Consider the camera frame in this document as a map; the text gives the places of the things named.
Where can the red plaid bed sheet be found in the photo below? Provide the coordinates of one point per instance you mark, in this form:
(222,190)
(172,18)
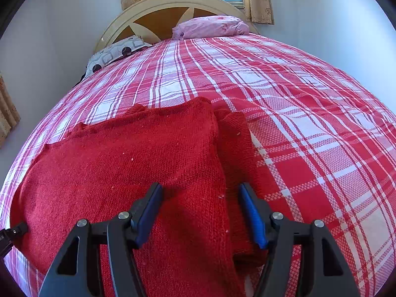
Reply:
(309,114)

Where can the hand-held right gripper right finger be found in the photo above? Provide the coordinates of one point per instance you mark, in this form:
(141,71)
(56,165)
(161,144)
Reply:
(252,216)

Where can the dark cloth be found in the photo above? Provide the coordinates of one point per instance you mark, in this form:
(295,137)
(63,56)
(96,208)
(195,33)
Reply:
(79,80)

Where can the red knitted sweater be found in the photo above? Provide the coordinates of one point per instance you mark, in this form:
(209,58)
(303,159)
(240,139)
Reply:
(123,167)

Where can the pink pillow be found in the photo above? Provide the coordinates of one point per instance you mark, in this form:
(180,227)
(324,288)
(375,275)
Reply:
(210,26)

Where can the cream wooden headboard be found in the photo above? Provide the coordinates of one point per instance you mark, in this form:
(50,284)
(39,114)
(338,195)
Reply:
(154,1)

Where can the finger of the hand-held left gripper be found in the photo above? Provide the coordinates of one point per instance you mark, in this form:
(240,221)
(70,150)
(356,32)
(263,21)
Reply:
(17,230)

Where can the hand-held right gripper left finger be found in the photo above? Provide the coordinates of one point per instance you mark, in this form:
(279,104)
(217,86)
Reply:
(151,210)

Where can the grey patterned pillow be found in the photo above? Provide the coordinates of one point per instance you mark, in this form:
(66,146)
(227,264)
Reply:
(114,52)

